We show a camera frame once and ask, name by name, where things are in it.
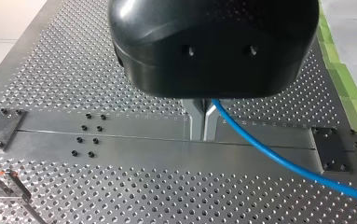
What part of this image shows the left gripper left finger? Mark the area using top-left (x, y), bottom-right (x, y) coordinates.
top-left (181, 98), bottom-right (206, 142)

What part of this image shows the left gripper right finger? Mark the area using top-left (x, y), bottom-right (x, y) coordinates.
top-left (203, 98), bottom-right (223, 142)

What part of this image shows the blue cable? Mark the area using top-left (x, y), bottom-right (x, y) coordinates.
top-left (211, 98), bottom-right (357, 205)

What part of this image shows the metal post with orange clip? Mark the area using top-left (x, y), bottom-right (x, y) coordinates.
top-left (0, 169), bottom-right (48, 224)

